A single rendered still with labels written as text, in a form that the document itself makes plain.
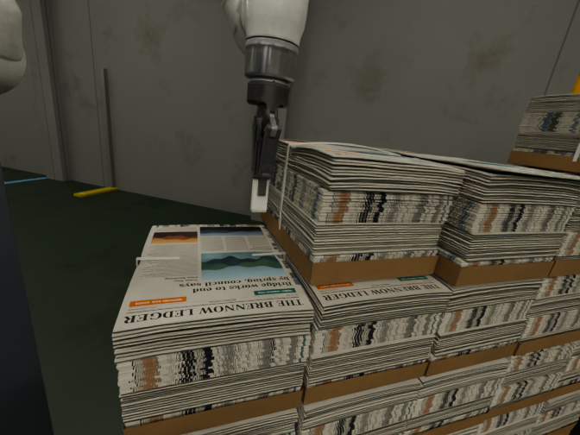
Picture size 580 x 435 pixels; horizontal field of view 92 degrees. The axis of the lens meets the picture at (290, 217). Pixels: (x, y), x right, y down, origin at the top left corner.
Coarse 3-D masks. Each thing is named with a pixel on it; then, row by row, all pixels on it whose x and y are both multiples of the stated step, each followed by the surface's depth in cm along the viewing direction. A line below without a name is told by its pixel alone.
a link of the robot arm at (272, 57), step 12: (252, 48) 45; (264, 48) 44; (276, 48) 44; (288, 48) 45; (252, 60) 45; (264, 60) 44; (276, 60) 44; (288, 60) 45; (252, 72) 46; (264, 72) 45; (276, 72) 45; (288, 72) 46; (288, 84) 51
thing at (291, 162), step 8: (296, 152) 57; (304, 152) 60; (360, 152) 63; (368, 152) 65; (376, 152) 68; (288, 160) 61; (288, 168) 62; (288, 176) 60; (288, 184) 60; (280, 192) 65; (288, 192) 60; (280, 200) 65; (280, 208) 64
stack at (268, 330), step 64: (192, 256) 56; (256, 256) 59; (128, 320) 37; (192, 320) 39; (256, 320) 42; (320, 320) 47; (384, 320) 53; (448, 320) 59; (512, 320) 67; (576, 320) 77; (128, 384) 39; (192, 384) 42; (256, 384) 47; (320, 384) 53; (448, 384) 66; (512, 384) 78
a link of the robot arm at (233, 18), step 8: (224, 0) 54; (232, 0) 53; (240, 0) 52; (224, 8) 55; (232, 8) 53; (240, 8) 51; (232, 16) 54; (232, 24) 55; (240, 24) 53; (232, 32) 58; (240, 32) 54; (240, 40) 57; (240, 48) 61
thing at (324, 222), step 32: (320, 160) 46; (352, 160) 44; (384, 160) 46; (416, 160) 57; (320, 192) 46; (352, 192) 47; (384, 192) 49; (416, 192) 50; (448, 192) 53; (288, 224) 59; (320, 224) 46; (352, 224) 49; (384, 224) 51; (416, 224) 54; (320, 256) 48; (352, 256) 50; (384, 256) 53; (416, 256) 56
